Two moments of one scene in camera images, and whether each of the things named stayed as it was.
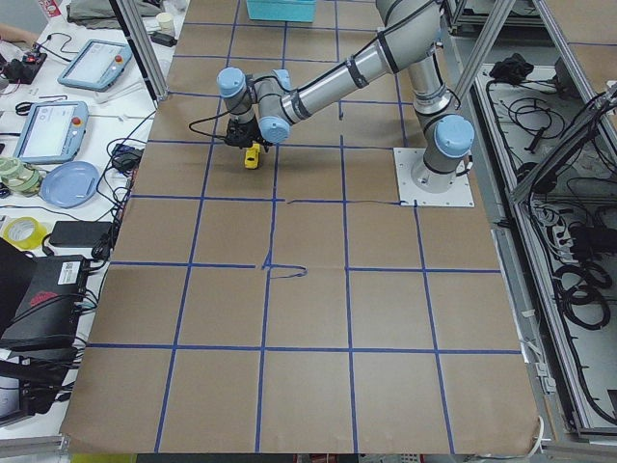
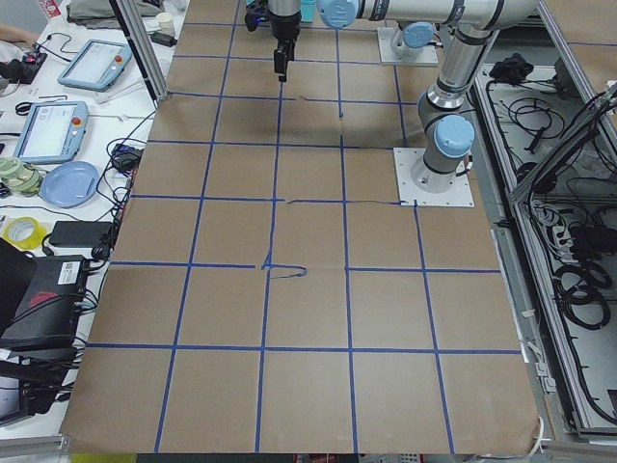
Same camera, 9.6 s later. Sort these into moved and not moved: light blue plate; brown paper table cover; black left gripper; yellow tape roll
Moved: black left gripper
Not moved: yellow tape roll; brown paper table cover; light blue plate
